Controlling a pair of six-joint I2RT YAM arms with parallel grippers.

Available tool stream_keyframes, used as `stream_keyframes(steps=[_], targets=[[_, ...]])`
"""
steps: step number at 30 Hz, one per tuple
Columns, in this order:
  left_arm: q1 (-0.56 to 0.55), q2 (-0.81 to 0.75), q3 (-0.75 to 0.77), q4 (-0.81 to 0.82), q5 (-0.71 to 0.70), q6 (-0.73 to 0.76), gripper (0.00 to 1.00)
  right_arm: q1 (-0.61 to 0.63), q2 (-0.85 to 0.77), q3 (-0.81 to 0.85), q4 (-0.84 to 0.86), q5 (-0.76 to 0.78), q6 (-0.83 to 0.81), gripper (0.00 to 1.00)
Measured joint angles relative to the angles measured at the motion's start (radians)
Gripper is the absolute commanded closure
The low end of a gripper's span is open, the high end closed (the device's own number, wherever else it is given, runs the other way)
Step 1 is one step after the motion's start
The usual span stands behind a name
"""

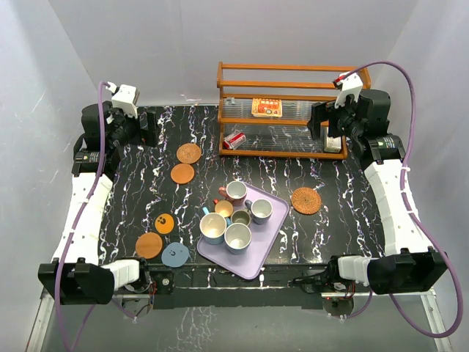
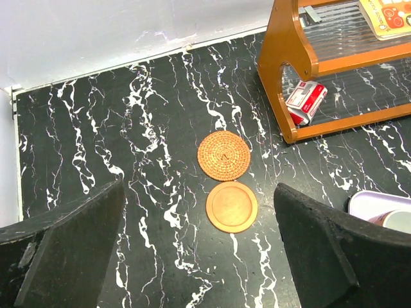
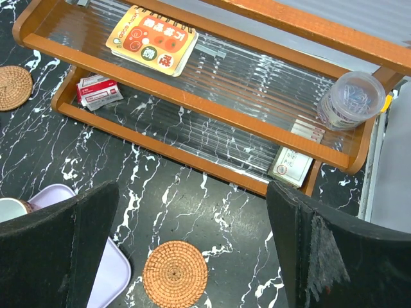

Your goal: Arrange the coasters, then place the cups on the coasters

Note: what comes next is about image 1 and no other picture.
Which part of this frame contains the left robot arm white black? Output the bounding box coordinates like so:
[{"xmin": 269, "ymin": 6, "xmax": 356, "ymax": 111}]
[{"xmin": 38, "ymin": 101, "xmax": 158, "ymax": 305}]

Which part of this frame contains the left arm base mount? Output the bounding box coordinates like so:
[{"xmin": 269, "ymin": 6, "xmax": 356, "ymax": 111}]
[{"xmin": 108, "ymin": 258, "xmax": 174, "ymax": 323}]

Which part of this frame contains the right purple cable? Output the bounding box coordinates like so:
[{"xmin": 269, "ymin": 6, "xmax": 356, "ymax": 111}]
[{"xmin": 336, "ymin": 60, "xmax": 465, "ymax": 339}]

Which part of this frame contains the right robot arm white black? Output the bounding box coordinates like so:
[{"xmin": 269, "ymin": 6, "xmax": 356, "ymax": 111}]
[{"xmin": 308, "ymin": 89, "xmax": 447, "ymax": 295}]

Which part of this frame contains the red white can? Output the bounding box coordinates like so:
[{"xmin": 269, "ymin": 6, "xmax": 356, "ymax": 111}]
[{"xmin": 223, "ymin": 131, "xmax": 246, "ymax": 150}]

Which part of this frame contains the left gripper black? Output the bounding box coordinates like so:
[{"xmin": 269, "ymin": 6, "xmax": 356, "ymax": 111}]
[{"xmin": 107, "ymin": 101, "xmax": 160, "ymax": 150}]

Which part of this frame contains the small orange cup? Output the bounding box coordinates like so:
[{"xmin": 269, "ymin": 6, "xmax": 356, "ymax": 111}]
[{"xmin": 213, "ymin": 199, "xmax": 234, "ymax": 218}]

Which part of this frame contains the orange snack packet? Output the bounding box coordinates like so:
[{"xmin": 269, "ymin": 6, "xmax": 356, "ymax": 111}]
[{"xmin": 251, "ymin": 98, "xmax": 283, "ymax": 117}]

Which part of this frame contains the white carton box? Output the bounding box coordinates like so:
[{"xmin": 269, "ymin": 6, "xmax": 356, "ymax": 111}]
[{"xmin": 323, "ymin": 127, "xmax": 342, "ymax": 153}]

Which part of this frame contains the large blue mug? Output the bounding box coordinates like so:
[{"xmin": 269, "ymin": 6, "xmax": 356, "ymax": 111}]
[{"xmin": 199, "ymin": 207, "xmax": 232, "ymax": 245}]

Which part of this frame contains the lavender plastic tray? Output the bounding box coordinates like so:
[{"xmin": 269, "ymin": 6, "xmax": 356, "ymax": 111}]
[{"xmin": 197, "ymin": 184, "xmax": 289, "ymax": 280}]

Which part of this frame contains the grey mug front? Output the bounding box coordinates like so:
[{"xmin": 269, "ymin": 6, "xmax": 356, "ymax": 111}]
[{"xmin": 224, "ymin": 223, "xmax": 252, "ymax": 254}]

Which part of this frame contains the pink mug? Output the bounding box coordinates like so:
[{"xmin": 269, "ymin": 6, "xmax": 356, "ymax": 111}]
[{"xmin": 218, "ymin": 180, "xmax": 248, "ymax": 206}]

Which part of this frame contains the orange face coaster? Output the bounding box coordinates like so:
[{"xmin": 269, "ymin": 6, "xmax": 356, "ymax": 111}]
[{"xmin": 155, "ymin": 213, "xmax": 174, "ymax": 235}]

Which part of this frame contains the grey mug right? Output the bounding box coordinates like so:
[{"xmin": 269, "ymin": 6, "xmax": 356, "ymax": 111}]
[{"xmin": 245, "ymin": 199, "xmax": 273, "ymax": 224}]

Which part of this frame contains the woven rattan coaster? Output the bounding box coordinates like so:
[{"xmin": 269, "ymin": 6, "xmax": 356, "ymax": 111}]
[
  {"xmin": 291, "ymin": 187, "xmax": 322, "ymax": 215},
  {"xmin": 177, "ymin": 143, "xmax": 202, "ymax": 164}
]

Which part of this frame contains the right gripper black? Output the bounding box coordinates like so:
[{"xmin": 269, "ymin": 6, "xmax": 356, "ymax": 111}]
[{"xmin": 307, "ymin": 92, "xmax": 363, "ymax": 141}]

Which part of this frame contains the wooden coaster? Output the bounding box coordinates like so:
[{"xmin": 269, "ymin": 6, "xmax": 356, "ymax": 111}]
[
  {"xmin": 136, "ymin": 232, "xmax": 163, "ymax": 259},
  {"xmin": 171, "ymin": 164, "xmax": 195, "ymax": 184}
]

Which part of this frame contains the grey mug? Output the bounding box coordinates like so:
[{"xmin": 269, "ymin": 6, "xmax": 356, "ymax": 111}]
[
  {"xmin": 224, "ymin": 223, "xmax": 252, "ymax": 254},
  {"xmin": 245, "ymin": 199, "xmax": 273, "ymax": 224}
]

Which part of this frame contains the blue face coaster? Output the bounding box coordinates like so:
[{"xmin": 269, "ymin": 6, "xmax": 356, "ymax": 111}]
[{"xmin": 161, "ymin": 242, "xmax": 189, "ymax": 268}]

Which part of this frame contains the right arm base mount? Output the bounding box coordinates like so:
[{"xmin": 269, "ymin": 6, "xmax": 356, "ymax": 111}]
[{"xmin": 288, "ymin": 265, "xmax": 373, "ymax": 323}]

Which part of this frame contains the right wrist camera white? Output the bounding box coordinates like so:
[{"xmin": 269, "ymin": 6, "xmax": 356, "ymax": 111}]
[{"xmin": 333, "ymin": 71, "xmax": 363, "ymax": 109}]

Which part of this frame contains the small olive cup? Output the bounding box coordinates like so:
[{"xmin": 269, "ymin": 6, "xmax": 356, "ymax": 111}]
[{"xmin": 230, "ymin": 209, "xmax": 251, "ymax": 227}]

